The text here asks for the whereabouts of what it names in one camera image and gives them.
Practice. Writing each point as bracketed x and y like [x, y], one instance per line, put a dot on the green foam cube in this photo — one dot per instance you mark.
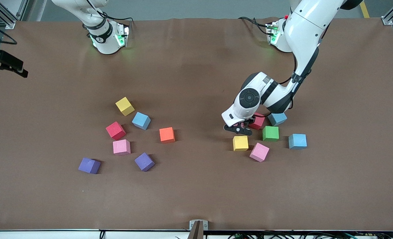
[270, 133]

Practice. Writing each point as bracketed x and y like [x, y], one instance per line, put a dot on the orange foam cube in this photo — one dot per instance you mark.
[166, 134]

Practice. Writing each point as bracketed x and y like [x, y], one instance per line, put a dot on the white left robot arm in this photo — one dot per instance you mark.
[306, 30]

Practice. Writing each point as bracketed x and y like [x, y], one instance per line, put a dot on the white table edge rail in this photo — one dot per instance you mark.
[50, 235]

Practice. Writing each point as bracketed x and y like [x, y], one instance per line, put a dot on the red foam cube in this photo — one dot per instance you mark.
[115, 130]
[259, 123]

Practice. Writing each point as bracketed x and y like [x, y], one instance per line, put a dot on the brown table mat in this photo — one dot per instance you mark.
[196, 186]

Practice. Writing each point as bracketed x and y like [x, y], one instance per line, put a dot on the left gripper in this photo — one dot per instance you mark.
[252, 119]

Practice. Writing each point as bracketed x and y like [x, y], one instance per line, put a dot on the blue foam cube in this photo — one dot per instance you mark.
[141, 120]
[277, 120]
[297, 141]

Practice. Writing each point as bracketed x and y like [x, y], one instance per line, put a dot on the pink foam cube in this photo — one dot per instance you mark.
[259, 152]
[239, 125]
[121, 147]

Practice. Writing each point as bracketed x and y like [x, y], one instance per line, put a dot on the yellow foam cube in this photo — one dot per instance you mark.
[240, 143]
[125, 106]

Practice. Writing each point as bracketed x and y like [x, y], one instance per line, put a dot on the grey metal camera bracket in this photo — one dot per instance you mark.
[198, 229]

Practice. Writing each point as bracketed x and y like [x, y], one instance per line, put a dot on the purple foam cube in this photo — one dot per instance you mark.
[144, 161]
[89, 165]

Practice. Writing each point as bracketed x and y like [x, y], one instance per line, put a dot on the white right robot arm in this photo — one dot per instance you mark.
[105, 44]

